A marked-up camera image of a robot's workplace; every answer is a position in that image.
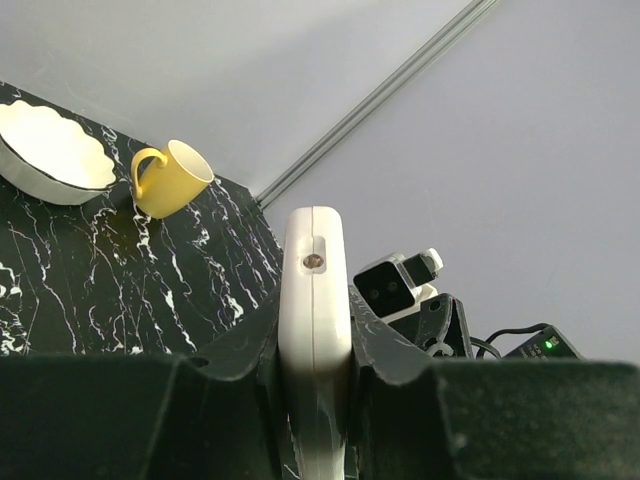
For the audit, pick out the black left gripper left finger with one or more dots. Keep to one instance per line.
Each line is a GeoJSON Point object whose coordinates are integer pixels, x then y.
{"type": "Point", "coordinates": [214, 414]}

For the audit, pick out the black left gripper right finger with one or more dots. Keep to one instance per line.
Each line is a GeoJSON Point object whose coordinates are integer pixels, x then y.
{"type": "Point", "coordinates": [413, 416]}

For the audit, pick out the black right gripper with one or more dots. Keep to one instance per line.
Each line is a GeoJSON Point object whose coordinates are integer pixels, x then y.
{"type": "Point", "coordinates": [440, 329]}

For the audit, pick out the white remote control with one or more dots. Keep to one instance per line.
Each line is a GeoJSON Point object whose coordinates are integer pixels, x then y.
{"type": "Point", "coordinates": [314, 340]}

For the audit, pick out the yellow mug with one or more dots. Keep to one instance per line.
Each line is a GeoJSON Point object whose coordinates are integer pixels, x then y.
{"type": "Point", "coordinates": [165, 181]}

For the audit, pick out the white scalloped bowl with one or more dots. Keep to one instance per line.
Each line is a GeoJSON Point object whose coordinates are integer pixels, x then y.
{"type": "Point", "coordinates": [50, 157]}

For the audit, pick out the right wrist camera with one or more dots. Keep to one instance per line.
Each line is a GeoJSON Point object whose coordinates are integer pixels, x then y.
{"type": "Point", "coordinates": [395, 286]}

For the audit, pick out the aluminium corner frame post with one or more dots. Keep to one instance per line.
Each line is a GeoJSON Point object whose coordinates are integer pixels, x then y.
{"type": "Point", "coordinates": [420, 60]}

